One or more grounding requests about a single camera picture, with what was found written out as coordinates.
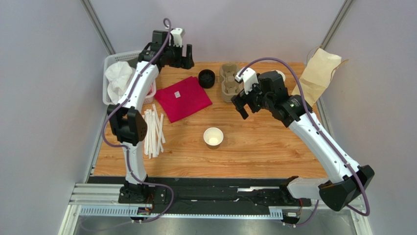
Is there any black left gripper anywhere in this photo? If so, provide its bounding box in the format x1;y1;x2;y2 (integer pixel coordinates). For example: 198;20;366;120
164;42;195;70

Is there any stack of black cup lids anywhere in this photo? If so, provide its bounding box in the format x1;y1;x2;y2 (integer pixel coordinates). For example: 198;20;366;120
198;70;215;89

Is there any brown paper coffee cup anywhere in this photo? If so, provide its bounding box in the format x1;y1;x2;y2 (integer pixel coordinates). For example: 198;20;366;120
203;127;224;150

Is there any stack of paper cups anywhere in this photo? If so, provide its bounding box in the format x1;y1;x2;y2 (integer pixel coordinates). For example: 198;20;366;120
276;70;286;82

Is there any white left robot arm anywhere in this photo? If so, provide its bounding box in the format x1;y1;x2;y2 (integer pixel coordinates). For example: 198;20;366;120
107;28;194;204

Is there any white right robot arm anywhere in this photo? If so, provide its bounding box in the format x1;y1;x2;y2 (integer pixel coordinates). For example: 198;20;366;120
232;69;375;211

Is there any cardboard cup carrier stack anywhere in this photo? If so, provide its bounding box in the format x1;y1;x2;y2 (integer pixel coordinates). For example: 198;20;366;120
219;63;244;103

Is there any red folded cloth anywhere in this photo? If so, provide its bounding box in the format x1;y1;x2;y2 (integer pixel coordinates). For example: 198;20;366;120
155;76;212;123

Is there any pink cloth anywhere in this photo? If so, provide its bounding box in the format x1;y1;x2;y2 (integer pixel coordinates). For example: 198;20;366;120
146;83;156;98

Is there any white plastic basket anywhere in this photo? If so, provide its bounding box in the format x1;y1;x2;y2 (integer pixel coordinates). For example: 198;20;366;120
102;50;154;105

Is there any white bucket hat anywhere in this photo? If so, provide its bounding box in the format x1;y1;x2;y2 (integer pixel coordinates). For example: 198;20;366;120
104;61;135;104

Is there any brown paper bag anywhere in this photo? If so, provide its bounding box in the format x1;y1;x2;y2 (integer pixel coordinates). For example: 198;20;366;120
292;47;348;107

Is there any bundle of white straws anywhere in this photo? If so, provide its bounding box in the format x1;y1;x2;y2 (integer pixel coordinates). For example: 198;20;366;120
142;104;166;159

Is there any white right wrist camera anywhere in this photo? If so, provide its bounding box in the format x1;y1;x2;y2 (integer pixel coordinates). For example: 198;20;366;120
234;68;258;94

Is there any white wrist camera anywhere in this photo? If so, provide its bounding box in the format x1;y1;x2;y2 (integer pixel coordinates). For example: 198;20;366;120
170;28;185;47
234;68;258;94

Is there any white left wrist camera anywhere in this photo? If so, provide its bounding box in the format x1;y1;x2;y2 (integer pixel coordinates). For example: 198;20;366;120
170;28;185;47

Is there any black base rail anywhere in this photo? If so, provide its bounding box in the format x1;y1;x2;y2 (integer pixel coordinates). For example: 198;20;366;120
88;176;310;217

